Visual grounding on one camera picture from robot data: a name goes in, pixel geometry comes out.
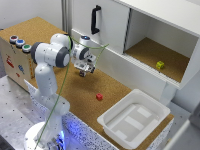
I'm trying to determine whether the green cable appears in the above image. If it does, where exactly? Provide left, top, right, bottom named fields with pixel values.
left=33, top=34, right=110, bottom=150

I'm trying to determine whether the white sliding door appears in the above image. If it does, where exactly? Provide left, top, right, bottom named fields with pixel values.
left=71, top=0, right=131, bottom=56

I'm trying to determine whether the red button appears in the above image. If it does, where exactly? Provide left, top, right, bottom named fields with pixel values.
left=9, top=35, right=19, bottom=45

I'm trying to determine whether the white cabinet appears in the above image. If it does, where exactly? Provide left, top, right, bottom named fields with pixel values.
left=68, top=0, right=200, bottom=107

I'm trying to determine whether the blue button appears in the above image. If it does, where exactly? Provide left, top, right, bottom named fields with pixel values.
left=15, top=38, right=26, bottom=49

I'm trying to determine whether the pink block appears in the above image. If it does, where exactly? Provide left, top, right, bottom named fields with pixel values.
left=95, top=93, right=104, bottom=101

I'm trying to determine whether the black door handle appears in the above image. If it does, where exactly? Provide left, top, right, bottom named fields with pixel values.
left=90, top=4, right=102, bottom=36

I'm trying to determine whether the wooden drawer box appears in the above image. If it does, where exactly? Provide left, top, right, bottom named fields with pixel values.
left=0, top=16, right=72, bottom=92

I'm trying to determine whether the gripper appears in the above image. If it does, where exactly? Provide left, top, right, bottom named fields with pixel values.
left=74, top=59, right=97, bottom=77

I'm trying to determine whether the green button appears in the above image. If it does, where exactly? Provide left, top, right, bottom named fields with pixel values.
left=21, top=43, right=32, bottom=54

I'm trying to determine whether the yellow block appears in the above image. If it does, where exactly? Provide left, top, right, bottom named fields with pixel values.
left=155, top=60, right=166, bottom=70

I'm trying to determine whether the white plastic box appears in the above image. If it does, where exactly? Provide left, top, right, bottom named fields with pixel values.
left=96, top=88, right=172, bottom=150

